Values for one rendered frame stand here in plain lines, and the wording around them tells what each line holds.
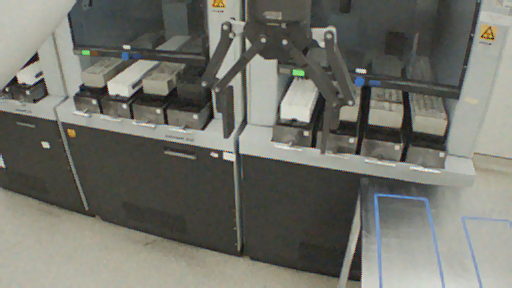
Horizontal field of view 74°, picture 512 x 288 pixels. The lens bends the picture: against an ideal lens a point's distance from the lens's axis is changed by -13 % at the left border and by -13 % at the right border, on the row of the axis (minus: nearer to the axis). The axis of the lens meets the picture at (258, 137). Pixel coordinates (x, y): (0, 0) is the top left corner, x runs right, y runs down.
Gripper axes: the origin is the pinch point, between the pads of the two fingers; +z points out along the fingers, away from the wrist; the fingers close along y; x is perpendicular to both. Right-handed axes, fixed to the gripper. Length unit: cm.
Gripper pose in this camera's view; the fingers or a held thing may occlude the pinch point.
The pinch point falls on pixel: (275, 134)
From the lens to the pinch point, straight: 53.5
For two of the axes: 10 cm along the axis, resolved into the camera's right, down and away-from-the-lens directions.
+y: 9.6, 1.5, -2.4
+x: 2.8, -5.2, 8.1
